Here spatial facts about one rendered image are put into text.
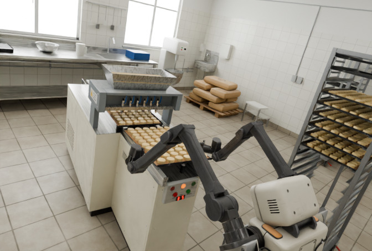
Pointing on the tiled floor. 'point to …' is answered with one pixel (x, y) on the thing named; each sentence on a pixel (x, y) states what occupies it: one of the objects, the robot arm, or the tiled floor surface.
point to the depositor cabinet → (92, 150)
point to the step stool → (256, 111)
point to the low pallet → (212, 108)
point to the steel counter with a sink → (117, 56)
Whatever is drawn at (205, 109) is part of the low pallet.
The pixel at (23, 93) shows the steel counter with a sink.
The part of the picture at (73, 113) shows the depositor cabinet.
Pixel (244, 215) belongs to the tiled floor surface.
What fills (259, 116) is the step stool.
